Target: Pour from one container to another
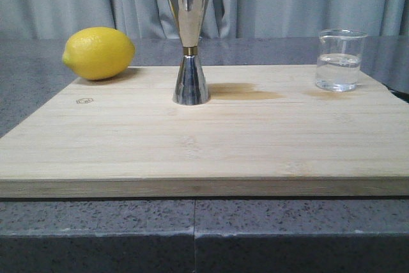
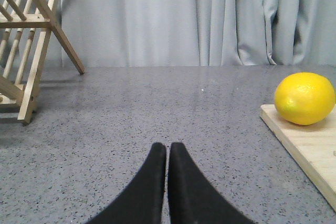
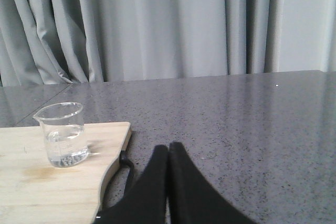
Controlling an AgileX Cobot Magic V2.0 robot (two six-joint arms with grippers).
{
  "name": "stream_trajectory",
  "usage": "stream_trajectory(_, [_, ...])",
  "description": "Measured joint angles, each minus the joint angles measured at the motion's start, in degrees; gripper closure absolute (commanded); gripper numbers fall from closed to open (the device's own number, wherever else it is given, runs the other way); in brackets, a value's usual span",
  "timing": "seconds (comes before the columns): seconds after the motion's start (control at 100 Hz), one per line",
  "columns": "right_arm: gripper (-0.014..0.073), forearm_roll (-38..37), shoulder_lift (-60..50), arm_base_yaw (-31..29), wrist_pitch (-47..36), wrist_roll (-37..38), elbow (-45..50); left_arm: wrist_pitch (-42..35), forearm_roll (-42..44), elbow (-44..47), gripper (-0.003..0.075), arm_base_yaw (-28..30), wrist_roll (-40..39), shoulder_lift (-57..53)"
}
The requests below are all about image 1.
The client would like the light wooden cutting board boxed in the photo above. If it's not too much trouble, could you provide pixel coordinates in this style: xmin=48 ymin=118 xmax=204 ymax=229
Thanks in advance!
xmin=1 ymin=65 xmax=408 ymax=198

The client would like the grey curtain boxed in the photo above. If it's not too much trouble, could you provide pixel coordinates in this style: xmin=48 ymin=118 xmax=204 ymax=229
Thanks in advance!
xmin=1 ymin=0 xmax=408 ymax=39

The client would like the silver double-cone jigger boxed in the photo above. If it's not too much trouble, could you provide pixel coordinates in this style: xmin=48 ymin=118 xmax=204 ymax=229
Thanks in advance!
xmin=168 ymin=0 xmax=210 ymax=105

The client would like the clear glass beaker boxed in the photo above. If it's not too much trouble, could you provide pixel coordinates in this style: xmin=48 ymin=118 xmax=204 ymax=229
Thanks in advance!
xmin=315 ymin=29 xmax=367 ymax=92

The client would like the yellow lemon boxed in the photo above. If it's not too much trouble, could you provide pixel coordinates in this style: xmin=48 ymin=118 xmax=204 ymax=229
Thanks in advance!
xmin=62 ymin=27 xmax=135 ymax=81

